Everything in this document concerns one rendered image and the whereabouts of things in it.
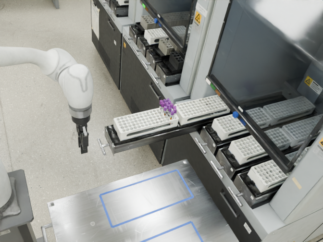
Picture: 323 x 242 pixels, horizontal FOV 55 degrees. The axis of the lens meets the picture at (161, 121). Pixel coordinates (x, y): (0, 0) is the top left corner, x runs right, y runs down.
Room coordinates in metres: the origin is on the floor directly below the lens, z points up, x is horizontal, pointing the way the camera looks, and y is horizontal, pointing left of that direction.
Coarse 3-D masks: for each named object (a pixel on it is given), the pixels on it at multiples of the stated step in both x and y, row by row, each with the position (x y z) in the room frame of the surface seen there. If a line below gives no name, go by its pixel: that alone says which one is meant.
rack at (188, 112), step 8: (216, 96) 1.30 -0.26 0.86; (176, 104) 1.17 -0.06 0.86; (184, 104) 1.19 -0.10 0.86; (192, 104) 1.19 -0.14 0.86; (200, 104) 1.20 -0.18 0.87; (208, 104) 1.21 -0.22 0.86; (216, 104) 1.23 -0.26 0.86; (224, 104) 1.24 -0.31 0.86; (176, 112) 1.13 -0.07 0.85; (184, 112) 1.12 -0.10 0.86; (192, 112) 1.13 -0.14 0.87; (200, 112) 1.14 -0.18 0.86; (208, 112) 1.16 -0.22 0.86; (216, 112) 1.20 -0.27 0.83; (224, 112) 1.22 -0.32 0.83; (184, 120) 1.08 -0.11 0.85; (192, 120) 1.11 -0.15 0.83
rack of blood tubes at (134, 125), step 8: (144, 112) 1.07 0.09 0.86; (152, 112) 1.08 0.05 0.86; (160, 112) 1.09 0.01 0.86; (120, 120) 0.99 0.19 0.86; (128, 120) 1.00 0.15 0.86; (136, 120) 1.01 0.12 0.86; (144, 120) 1.03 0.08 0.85; (152, 120) 1.03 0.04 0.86; (160, 120) 1.04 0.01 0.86; (168, 120) 1.06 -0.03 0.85; (176, 120) 1.06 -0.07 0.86; (120, 128) 0.94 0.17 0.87; (128, 128) 0.95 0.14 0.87; (136, 128) 0.96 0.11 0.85; (144, 128) 0.97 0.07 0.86; (152, 128) 1.03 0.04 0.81; (160, 128) 1.02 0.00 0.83; (168, 128) 1.04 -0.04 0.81; (120, 136) 0.91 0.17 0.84; (128, 136) 0.93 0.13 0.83
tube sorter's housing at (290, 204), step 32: (224, 0) 1.33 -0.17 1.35; (192, 96) 1.36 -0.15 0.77; (320, 128) 1.06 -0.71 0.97; (192, 160) 1.10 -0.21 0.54; (320, 160) 0.73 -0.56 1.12; (224, 192) 0.87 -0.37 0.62; (288, 192) 0.74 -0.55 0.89; (320, 192) 0.70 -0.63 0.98; (256, 224) 0.68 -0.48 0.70; (320, 224) 0.92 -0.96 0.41
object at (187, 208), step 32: (96, 192) 0.63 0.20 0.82; (128, 192) 0.65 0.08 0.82; (160, 192) 0.68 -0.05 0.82; (192, 192) 0.71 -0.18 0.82; (64, 224) 0.48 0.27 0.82; (96, 224) 0.50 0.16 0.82; (128, 224) 0.52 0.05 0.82; (160, 224) 0.54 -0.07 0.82; (192, 224) 0.57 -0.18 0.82; (224, 224) 0.59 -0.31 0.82
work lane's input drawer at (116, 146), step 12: (204, 120) 1.14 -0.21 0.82; (108, 132) 0.96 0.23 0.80; (156, 132) 1.00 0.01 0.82; (168, 132) 1.02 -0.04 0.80; (180, 132) 1.06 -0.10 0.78; (192, 132) 1.10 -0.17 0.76; (108, 144) 0.92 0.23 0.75; (120, 144) 0.90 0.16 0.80; (132, 144) 0.92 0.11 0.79; (144, 144) 0.95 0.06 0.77
